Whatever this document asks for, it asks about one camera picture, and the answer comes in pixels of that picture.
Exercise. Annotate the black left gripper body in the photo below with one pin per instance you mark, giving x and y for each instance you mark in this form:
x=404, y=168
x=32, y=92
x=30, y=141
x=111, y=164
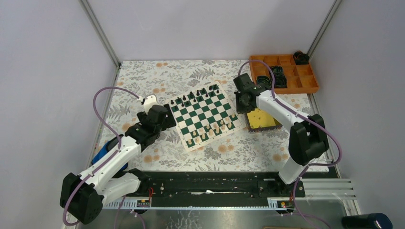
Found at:
x=169, y=122

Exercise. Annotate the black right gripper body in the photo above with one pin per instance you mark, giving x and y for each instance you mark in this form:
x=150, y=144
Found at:
x=241, y=107

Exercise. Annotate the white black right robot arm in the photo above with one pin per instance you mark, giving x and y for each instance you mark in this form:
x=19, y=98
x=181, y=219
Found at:
x=307, y=140

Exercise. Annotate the black coil outside tray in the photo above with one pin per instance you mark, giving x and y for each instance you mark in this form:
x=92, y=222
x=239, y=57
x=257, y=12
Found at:
x=301, y=58

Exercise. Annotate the black mounting base rail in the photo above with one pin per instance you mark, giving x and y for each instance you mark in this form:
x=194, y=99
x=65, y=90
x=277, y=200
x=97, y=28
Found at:
x=213, y=189

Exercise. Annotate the floral table mat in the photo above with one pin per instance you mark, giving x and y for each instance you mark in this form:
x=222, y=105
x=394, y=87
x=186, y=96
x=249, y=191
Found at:
x=240, y=151

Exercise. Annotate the dark cylinder bottom right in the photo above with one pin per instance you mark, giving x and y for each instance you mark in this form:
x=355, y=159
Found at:
x=367, y=221

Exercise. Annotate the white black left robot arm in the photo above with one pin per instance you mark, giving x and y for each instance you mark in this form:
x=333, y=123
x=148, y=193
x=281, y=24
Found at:
x=84, y=195

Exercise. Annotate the blue object under arm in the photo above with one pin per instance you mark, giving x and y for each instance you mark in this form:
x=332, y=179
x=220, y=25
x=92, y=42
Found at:
x=113, y=157

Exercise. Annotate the black coil tray upper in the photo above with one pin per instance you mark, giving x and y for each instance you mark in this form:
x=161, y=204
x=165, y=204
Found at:
x=277, y=70

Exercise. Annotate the black coil tray lower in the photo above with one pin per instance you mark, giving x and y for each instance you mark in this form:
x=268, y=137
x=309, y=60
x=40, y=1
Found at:
x=280, y=81

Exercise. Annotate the gold chess piece tin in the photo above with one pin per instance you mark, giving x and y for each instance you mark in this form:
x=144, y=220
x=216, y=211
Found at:
x=260, y=121

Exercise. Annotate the wooden compartment tray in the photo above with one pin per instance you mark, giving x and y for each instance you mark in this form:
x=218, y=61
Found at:
x=300, y=78

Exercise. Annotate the green white chess board mat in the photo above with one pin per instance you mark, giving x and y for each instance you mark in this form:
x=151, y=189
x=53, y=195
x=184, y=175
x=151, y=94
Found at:
x=203, y=106

